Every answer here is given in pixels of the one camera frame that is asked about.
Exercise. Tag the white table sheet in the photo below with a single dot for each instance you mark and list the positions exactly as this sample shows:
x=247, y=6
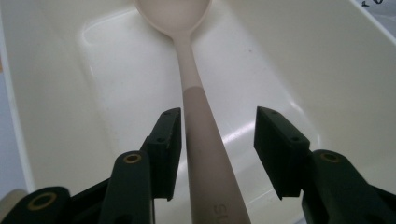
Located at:
x=5, y=146

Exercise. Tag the clear smiley plastic bag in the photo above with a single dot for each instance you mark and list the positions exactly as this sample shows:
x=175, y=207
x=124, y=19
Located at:
x=384, y=12

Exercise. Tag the pink spoon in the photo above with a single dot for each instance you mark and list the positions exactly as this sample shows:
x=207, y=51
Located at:
x=202, y=140

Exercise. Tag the white plastic bin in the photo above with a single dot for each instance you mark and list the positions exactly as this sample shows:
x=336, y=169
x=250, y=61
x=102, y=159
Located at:
x=93, y=109

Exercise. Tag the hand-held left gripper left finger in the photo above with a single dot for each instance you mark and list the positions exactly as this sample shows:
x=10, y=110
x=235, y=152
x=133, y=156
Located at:
x=163, y=149

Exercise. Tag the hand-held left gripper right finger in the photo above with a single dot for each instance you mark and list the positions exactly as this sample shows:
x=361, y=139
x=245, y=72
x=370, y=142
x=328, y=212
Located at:
x=280, y=155

